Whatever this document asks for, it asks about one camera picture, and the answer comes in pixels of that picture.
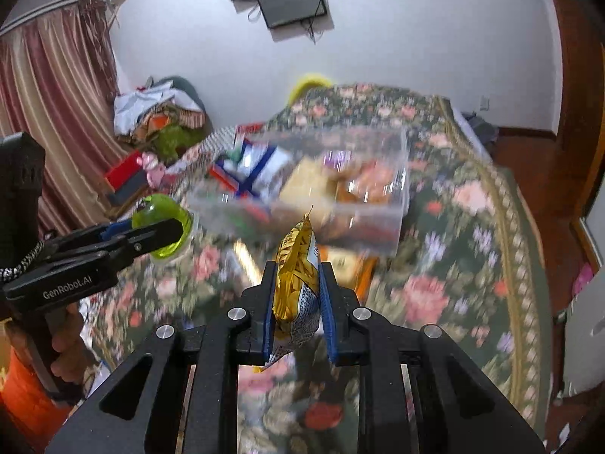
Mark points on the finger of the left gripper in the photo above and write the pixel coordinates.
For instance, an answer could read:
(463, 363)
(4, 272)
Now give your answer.
(132, 243)
(97, 234)

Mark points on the striped red curtain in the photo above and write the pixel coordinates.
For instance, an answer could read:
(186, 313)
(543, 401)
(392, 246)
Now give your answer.
(58, 83)

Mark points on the brown wooden door frame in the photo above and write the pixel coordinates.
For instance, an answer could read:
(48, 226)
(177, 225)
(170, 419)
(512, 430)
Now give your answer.
(576, 166)

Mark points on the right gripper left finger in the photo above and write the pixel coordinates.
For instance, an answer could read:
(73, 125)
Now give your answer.
(178, 389)

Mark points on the floral green bedspread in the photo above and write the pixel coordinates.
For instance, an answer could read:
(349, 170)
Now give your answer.
(470, 260)

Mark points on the bread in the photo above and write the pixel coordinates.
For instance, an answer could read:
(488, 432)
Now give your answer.
(369, 182)

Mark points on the person's left hand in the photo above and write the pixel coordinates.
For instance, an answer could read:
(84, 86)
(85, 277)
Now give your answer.
(74, 357)

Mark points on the clear plastic storage box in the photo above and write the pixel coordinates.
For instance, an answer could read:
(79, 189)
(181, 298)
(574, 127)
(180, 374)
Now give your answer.
(370, 228)

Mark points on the white cabinet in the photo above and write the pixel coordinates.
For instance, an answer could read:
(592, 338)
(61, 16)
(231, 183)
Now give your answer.
(584, 364)

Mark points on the pile of clothes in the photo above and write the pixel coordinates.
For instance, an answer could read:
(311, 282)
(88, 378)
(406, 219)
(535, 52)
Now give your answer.
(165, 119)

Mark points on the pink plush toy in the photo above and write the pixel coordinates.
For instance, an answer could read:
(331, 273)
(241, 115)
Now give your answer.
(153, 168)

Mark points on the green jelly cup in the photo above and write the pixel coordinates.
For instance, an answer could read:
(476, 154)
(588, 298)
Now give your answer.
(168, 222)

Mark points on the blue white snack bag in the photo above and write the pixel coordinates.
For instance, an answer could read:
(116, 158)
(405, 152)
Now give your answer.
(253, 170)

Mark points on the red box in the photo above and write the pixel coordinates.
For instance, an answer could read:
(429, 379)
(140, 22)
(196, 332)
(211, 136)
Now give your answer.
(125, 180)

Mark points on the small black wall monitor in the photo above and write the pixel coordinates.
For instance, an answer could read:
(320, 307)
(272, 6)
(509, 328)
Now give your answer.
(280, 13)

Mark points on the yellow snack packet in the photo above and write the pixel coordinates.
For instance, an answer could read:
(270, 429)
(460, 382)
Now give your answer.
(296, 302)

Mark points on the beige cracker bag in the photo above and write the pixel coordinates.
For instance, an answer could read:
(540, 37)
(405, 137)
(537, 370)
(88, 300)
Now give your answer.
(352, 270)

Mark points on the yellow curved tube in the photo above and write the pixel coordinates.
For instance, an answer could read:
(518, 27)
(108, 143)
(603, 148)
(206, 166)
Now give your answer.
(305, 84)

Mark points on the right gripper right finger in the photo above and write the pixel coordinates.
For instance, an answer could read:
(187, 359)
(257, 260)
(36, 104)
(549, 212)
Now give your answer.
(419, 391)

